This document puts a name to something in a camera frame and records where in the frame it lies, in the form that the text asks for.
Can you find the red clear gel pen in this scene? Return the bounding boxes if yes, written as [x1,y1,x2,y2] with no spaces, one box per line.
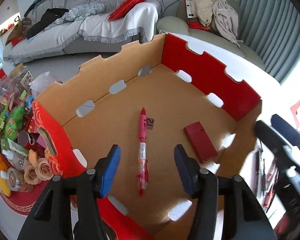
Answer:
[264,159,277,208]

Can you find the long black marker pen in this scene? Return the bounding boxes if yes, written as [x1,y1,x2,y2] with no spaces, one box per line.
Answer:
[254,150,261,197]

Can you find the dark red case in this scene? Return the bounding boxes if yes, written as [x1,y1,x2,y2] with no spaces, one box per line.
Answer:
[184,122,218,163]

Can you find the red pink gel pen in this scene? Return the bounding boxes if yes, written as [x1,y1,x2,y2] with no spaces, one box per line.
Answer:
[138,108,149,197]

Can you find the red cardboard tray box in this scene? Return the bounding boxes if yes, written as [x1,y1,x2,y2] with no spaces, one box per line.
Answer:
[34,34,263,239]

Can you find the snack clutter pile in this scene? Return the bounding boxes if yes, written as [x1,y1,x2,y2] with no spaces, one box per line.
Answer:
[0,63,63,215]

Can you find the green curtain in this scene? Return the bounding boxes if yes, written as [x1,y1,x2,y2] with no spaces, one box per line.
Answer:
[237,0,300,83]

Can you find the beige clothes pile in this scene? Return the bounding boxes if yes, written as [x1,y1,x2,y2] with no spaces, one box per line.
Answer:
[185,0,243,48]

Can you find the green armchair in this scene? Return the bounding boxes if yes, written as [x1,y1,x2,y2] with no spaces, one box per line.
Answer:
[157,0,266,70]

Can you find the grey covered sofa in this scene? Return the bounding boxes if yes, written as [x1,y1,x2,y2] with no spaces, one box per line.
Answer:
[3,0,164,64]

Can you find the black garment on sofa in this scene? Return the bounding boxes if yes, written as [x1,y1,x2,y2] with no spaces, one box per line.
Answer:
[26,8,69,39]

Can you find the red cushion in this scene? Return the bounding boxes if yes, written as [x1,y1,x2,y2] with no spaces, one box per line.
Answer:
[108,0,145,21]

